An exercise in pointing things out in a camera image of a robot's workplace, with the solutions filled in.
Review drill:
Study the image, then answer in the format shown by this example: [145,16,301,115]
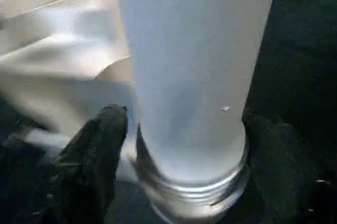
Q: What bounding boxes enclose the black work mat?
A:
[0,0,337,224]

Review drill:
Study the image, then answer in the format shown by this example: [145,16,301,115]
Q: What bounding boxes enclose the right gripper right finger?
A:
[240,109,337,224]

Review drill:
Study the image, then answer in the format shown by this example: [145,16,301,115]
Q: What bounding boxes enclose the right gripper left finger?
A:
[0,104,128,224]

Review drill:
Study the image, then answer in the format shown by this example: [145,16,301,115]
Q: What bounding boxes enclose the white plastic table top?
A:
[0,0,144,182]

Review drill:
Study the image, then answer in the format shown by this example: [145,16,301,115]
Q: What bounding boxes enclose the white plastic table leg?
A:
[112,0,281,224]

